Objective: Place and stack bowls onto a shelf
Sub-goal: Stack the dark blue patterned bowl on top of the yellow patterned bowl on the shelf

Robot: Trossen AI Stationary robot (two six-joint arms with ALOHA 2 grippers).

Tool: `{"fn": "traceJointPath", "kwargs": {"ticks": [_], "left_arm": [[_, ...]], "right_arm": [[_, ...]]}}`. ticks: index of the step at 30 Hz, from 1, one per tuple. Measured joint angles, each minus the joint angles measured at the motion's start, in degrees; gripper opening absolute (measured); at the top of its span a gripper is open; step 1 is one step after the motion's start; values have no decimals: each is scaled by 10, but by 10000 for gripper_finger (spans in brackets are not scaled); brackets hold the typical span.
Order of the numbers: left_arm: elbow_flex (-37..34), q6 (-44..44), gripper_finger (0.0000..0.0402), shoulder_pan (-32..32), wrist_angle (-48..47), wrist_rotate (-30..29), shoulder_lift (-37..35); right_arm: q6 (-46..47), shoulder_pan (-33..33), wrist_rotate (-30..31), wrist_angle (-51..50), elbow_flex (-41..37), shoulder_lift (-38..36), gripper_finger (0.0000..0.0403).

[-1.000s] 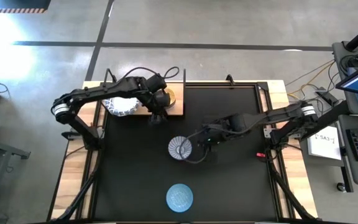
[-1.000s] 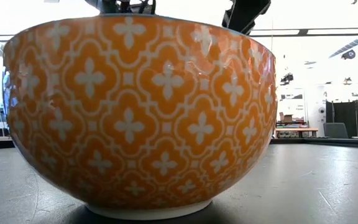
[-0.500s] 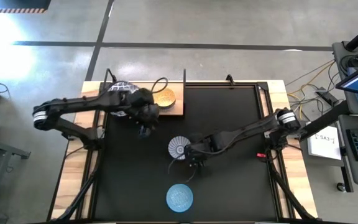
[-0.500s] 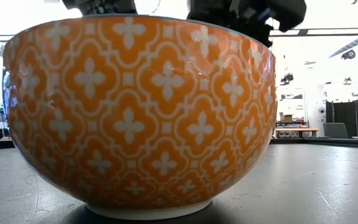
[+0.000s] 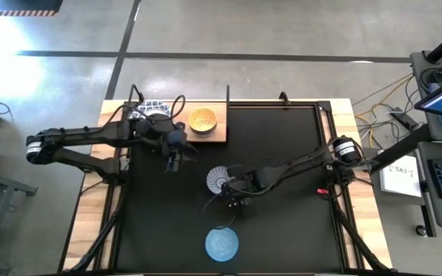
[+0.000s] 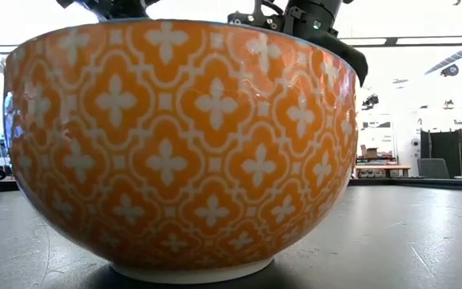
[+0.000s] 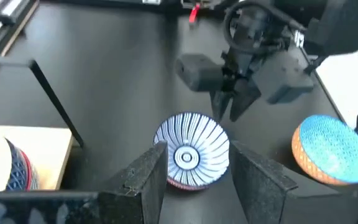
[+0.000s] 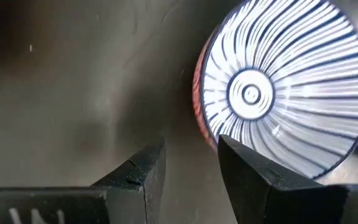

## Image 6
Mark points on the grey chair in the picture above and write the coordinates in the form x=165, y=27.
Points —
x=433, y=168

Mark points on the orange bowl blue interior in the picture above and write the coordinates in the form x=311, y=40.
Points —
x=175, y=152

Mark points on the wooden table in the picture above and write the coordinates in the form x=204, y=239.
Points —
x=383, y=167

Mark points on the cardboard box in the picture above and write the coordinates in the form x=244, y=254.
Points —
x=371, y=152

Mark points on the white round device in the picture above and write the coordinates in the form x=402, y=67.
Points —
x=415, y=142

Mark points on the black partition panel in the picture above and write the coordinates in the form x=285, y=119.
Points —
x=441, y=144

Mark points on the dark hanging ceiling device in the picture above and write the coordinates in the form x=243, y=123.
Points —
x=370, y=101
x=449, y=70

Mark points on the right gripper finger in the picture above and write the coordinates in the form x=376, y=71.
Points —
x=351, y=56

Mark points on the black table mat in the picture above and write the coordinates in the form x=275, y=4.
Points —
x=395, y=241

